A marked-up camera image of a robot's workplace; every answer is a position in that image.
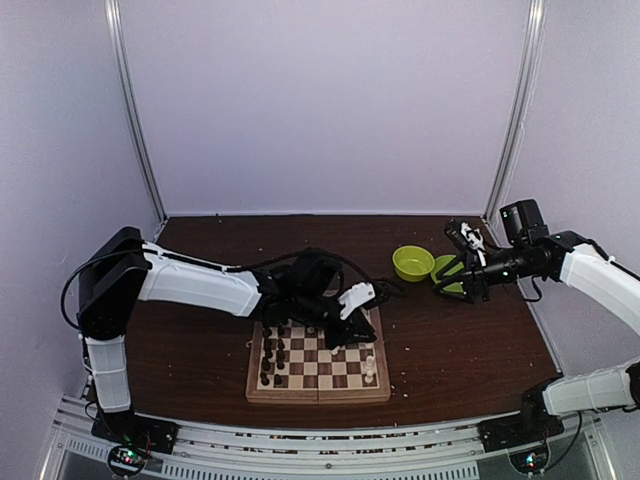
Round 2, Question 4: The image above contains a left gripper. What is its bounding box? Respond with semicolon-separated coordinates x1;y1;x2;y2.
294;290;377;351

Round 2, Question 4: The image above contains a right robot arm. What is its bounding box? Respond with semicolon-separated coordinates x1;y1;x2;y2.
433;199;639;442

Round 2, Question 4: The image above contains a right aluminium corner post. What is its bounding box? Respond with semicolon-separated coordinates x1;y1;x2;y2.
484;0;547;225

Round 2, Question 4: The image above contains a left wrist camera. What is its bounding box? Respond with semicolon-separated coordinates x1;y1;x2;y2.
337;282;375;321

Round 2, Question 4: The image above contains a wooden chess board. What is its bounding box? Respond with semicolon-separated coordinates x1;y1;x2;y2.
245;309;392;405

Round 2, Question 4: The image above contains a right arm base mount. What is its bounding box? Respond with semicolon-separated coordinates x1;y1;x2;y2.
478;389;564;476

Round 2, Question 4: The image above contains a black chess pieces row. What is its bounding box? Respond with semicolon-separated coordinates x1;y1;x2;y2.
258;325;290;388

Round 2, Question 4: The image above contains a white king chess piece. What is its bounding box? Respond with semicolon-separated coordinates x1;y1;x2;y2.
364;355;376;385

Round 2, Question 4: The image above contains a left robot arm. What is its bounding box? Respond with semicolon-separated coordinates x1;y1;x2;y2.
76;227;381;444

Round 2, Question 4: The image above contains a green plastic bowl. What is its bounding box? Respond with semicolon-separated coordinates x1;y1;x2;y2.
392;245;435;283

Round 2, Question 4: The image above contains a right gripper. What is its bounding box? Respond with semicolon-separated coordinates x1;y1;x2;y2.
433;242;540;304

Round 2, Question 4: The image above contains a green plastic plate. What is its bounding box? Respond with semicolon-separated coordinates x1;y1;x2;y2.
430;254;465;296

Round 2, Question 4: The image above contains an aluminium front rail frame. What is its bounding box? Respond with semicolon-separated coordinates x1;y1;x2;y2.
35;396;618;479

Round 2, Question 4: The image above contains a left aluminium corner post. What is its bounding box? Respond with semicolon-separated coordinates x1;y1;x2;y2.
104;0;168;223

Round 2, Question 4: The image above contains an aluminium corner post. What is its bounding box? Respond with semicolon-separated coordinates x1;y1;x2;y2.
484;0;547;225
104;0;168;223

